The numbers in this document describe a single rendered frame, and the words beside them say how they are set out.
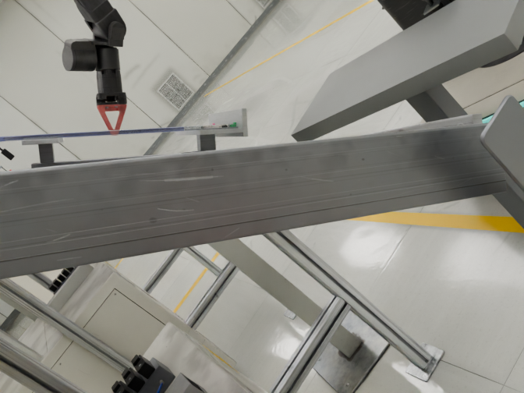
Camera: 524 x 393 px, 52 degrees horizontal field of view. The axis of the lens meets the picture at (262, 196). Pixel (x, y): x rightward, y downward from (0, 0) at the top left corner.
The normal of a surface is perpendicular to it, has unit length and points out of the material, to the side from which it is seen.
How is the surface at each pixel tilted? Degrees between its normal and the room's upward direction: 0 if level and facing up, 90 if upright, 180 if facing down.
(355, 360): 0
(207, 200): 90
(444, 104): 90
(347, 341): 90
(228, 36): 90
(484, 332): 0
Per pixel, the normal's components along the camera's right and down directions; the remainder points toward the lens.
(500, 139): 0.40, 0.00
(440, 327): -0.71, -0.63
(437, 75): -0.47, 0.76
